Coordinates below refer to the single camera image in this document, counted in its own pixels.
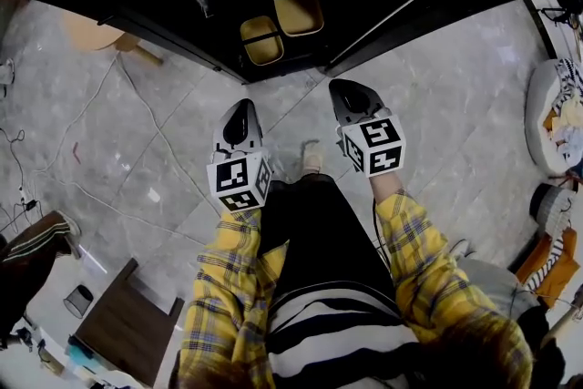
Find white cable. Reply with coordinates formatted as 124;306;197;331
31;52;224;242

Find dark wooden stool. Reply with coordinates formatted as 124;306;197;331
74;258;187;387

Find white round basket with cloths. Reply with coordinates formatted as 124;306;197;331
524;57;583;178

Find orange striped cloth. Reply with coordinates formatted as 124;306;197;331
516;226;583;310

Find person's black trousers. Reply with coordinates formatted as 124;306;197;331
256;172;398;325

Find black wire waste basket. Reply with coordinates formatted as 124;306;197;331
62;283;95;320

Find grey white fabric bundle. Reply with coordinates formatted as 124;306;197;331
529;182;578;239

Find person's striped shirt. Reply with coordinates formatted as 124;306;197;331
265;295;423;389

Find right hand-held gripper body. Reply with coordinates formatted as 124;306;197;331
328;77;408;179

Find person's right forearm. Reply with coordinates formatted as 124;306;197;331
367;171;535;384

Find person's left forearm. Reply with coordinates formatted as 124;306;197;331
179;208;289;389

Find light wooden table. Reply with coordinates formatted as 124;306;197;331
60;10;165;68

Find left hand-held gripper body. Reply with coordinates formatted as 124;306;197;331
205;97;274;213

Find person's beige shoe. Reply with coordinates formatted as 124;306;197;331
300;139;326;175

